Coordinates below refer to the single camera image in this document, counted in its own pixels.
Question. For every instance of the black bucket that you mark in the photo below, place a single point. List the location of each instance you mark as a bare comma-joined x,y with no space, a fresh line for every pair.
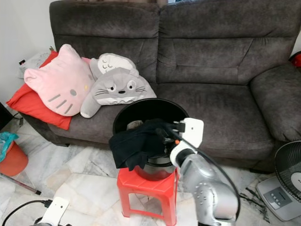
146,109

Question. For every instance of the pink cat face cushion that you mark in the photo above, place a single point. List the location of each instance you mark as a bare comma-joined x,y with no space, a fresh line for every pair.
56,84

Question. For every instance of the grey cloth-covered box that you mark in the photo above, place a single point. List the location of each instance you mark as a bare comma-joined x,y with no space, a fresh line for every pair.
33,63

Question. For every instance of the black garment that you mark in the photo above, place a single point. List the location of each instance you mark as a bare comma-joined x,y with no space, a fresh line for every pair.
136,143

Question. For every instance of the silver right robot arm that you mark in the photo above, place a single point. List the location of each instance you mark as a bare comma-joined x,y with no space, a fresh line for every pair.
207,188

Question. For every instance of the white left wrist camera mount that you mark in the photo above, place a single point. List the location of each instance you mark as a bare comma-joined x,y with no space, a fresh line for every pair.
56,211

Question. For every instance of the grey Totoro plush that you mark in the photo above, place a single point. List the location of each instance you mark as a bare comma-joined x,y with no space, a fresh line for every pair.
120,89

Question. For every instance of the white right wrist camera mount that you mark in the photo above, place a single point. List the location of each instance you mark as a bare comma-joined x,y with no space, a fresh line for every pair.
194,129

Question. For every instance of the black fan with grey base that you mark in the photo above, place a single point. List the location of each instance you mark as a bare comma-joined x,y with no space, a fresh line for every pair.
280,197

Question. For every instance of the red plastic stool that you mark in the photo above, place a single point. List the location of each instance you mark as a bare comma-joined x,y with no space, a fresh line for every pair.
146,186

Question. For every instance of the red bin with teal bag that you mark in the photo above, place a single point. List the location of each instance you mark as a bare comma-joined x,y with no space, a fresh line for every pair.
14,162

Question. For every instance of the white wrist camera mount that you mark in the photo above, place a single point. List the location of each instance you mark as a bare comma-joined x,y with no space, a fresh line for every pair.
194,129
56,211

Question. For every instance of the red cushion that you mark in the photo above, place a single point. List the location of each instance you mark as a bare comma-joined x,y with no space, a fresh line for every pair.
33,106

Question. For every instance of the dark grey sofa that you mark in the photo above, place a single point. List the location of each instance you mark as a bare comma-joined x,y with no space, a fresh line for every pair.
207,61

